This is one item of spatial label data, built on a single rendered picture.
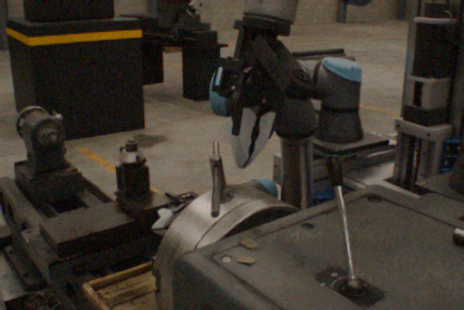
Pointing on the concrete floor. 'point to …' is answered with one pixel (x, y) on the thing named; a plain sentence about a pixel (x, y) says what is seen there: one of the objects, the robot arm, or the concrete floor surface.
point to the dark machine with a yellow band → (78, 65)
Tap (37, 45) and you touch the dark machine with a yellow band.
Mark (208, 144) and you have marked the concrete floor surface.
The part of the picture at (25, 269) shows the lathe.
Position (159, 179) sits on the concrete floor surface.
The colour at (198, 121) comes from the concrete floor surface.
